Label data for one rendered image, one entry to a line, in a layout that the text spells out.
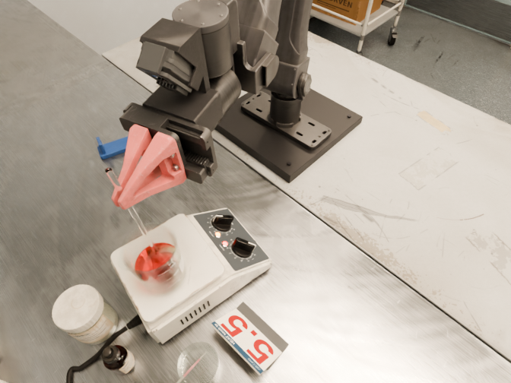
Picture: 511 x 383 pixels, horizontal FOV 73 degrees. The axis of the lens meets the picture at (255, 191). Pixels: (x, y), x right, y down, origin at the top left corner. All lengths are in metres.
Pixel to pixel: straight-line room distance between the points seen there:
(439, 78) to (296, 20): 2.20
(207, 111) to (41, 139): 0.56
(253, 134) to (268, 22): 0.30
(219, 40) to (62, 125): 0.57
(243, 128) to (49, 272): 0.44
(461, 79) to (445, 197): 2.13
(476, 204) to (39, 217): 0.79
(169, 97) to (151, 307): 0.26
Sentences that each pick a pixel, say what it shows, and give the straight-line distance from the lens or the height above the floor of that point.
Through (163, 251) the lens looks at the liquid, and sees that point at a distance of 0.46.
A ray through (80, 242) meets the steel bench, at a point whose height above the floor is 0.90.
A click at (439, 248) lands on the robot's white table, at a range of 0.66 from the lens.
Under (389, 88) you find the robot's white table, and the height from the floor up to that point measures 0.90.
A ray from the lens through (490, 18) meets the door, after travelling 3.34.
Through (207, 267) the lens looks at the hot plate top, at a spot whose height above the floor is 0.99.
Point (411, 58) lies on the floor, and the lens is 2.89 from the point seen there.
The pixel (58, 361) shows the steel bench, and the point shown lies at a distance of 0.60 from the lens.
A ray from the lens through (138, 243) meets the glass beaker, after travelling 0.45.
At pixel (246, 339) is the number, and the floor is 0.92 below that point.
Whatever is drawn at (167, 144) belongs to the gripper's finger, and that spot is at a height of 1.18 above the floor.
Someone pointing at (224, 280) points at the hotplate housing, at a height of 0.97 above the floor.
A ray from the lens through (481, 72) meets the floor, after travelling 2.95.
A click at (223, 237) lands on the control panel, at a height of 0.95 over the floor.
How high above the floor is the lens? 1.42
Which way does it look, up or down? 53 degrees down
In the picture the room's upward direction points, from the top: 1 degrees counter-clockwise
